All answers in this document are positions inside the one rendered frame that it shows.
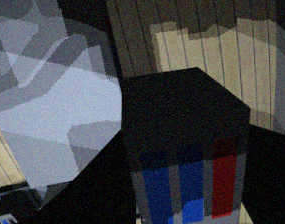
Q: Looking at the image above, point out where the grey flat panel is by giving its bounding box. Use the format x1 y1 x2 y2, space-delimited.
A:
272 0 285 136

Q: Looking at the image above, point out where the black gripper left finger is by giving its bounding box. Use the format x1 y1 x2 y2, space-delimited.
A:
14 129 137 224

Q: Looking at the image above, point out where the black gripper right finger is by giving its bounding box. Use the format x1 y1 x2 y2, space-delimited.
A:
240 124 285 224

